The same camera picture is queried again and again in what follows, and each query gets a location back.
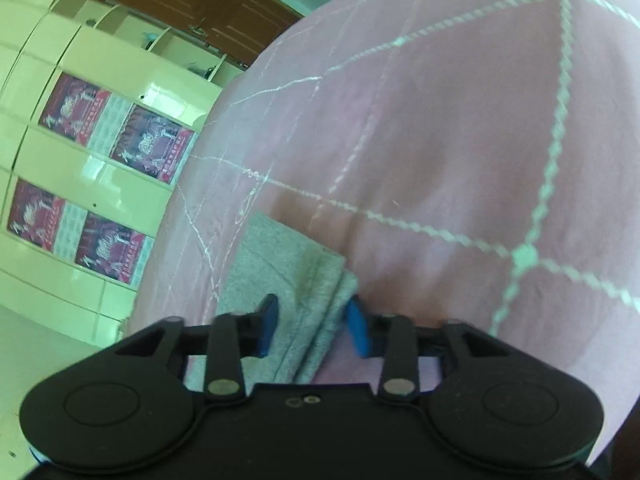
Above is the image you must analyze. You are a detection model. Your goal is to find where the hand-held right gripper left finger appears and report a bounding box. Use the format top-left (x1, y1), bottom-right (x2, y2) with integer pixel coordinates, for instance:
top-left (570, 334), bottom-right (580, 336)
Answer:
top-left (115, 293), bottom-right (279, 406)

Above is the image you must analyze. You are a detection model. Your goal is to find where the cream glossy wardrobe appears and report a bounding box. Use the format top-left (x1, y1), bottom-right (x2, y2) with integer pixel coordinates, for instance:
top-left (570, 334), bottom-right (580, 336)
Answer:
top-left (0, 0), bottom-right (227, 352)

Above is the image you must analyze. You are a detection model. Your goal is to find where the red calendar wall poster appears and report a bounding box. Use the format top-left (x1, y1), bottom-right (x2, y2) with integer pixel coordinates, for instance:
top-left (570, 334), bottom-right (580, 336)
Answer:
top-left (38, 73), bottom-right (127, 155)
top-left (109, 105), bottom-right (196, 186)
top-left (6, 178), bottom-right (83, 261)
top-left (74, 212), bottom-right (156, 288)

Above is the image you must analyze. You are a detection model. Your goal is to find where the cream corner shelf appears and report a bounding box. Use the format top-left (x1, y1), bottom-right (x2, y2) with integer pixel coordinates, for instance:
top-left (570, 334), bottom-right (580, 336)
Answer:
top-left (84, 0), bottom-right (232, 84)

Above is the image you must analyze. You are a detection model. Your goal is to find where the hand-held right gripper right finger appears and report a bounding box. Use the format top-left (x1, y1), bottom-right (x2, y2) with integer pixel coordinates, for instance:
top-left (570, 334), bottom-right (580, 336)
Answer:
top-left (344, 294), bottom-right (507, 406)

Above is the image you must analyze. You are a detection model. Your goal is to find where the pink checked bedsheet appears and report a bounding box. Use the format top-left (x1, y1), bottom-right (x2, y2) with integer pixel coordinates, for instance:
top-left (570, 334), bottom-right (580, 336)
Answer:
top-left (125, 0), bottom-right (640, 480)

